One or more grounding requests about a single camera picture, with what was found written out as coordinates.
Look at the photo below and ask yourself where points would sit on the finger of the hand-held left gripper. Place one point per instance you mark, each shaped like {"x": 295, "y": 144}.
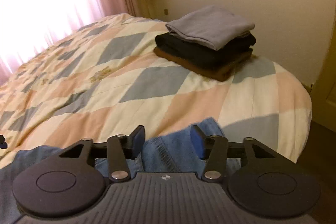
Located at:
{"x": 2, "y": 142}

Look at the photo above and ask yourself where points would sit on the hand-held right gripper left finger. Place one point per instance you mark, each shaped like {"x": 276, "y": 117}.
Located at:
{"x": 138, "y": 141}

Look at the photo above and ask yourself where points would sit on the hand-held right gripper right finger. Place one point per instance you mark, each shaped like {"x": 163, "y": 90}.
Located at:
{"x": 198, "y": 142}

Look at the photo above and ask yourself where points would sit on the blue denim jeans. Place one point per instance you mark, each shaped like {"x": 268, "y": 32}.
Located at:
{"x": 162, "y": 150}

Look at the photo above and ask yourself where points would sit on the checked quilt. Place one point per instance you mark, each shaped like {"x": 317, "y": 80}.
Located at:
{"x": 131, "y": 77}

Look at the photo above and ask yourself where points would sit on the brown folded garment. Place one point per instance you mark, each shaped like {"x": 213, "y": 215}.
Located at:
{"x": 210, "y": 66}

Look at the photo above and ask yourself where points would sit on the black folded garment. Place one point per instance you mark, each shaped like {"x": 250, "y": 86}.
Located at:
{"x": 204, "y": 52}

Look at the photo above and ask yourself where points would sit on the grey folded garment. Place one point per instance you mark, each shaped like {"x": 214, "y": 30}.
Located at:
{"x": 210, "y": 26}

